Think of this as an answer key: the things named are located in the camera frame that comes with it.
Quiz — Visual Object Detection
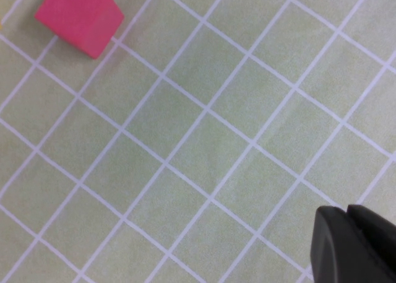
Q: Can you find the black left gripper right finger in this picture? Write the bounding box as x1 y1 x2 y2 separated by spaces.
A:
346 204 396 274

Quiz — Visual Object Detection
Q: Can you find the magenta foam cube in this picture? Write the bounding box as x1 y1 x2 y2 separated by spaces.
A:
33 0 125 60

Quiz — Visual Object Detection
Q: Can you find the green checked tablecloth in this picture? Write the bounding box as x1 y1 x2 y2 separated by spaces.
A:
0 0 396 283

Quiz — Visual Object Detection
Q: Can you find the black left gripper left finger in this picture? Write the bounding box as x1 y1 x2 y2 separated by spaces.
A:
309 206 396 283

